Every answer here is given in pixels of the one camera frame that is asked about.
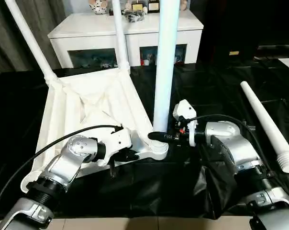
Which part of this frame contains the white plastic table top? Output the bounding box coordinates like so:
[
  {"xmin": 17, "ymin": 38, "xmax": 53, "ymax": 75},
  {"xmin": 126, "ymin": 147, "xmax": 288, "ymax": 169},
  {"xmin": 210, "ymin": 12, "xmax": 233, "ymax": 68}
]
[{"xmin": 20, "ymin": 66, "xmax": 170, "ymax": 193}]

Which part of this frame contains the white plastic table leg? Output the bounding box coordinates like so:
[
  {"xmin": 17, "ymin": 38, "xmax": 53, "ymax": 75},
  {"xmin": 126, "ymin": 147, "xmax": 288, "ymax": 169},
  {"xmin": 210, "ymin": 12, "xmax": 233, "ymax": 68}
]
[
  {"xmin": 240, "ymin": 80, "xmax": 289, "ymax": 173},
  {"xmin": 111, "ymin": 0, "xmax": 131, "ymax": 70},
  {"xmin": 146, "ymin": 0, "xmax": 181, "ymax": 154},
  {"xmin": 4, "ymin": 0, "xmax": 58, "ymax": 84}
]

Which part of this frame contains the black mat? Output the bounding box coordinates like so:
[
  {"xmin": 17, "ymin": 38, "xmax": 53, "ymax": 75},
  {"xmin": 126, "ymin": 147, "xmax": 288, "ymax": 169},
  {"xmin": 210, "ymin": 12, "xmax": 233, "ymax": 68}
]
[{"xmin": 0, "ymin": 57, "xmax": 289, "ymax": 220}]

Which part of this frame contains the glass bowl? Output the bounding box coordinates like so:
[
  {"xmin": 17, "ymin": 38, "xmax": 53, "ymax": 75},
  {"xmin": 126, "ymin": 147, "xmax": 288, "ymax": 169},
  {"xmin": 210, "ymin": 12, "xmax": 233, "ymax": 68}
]
[{"xmin": 128, "ymin": 11, "xmax": 145, "ymax": 24}]

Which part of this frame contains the white cabinet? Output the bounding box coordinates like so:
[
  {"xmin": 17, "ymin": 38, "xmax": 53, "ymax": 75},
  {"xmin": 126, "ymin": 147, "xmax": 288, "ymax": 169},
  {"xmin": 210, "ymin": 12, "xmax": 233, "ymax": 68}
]
[{"xmin": 47, "ymin": 11, "xmax": 204, "ymax": 69}]

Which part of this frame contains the white figurine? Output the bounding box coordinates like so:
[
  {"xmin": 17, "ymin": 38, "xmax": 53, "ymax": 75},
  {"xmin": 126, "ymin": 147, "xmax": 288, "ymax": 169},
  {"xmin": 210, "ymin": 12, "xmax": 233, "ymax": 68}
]
[{"xmin": 89, "ymin": 0, "xmax": 110, "ymax": 15}]

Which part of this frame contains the grey curtain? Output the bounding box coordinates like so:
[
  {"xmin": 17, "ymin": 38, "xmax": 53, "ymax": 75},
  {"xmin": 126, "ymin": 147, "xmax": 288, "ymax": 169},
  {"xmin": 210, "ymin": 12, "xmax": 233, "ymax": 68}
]
[{"xmin": 0, "ymin": 0, "xmax": 67, "ymax": 79}]

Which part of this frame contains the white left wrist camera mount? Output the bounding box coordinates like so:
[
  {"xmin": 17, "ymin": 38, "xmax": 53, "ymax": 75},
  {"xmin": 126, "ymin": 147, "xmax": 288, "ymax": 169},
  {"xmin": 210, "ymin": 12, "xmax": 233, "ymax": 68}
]
[{"xmin": 98, "ymin": 124, "xmax": 133, "ymax": 168}]

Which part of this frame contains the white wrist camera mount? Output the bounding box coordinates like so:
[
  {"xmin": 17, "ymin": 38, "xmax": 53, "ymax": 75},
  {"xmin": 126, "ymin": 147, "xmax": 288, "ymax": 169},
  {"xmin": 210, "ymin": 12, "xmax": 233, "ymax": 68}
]
[
  {"xmin": 98, "ymin": 124, "xmax": 133, "ymax": 168},
  {"xmin": 172, "ymin": 99, "xmax": 199, "ymax": 147}
]

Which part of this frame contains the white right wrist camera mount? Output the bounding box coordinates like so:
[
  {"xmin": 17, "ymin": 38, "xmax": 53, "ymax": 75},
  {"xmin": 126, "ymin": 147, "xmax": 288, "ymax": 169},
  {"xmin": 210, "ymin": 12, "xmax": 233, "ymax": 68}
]
[{"xmin": 172, "ymin": 99, "xmax": 199, "ymax": 147}]

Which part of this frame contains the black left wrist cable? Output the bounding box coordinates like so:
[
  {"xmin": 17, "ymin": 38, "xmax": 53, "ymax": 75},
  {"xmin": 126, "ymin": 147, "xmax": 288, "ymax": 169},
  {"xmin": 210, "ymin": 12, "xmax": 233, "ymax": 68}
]
[{"xmin": 0, "ymin": 123, "xmax": 124, "ymax": 218}]

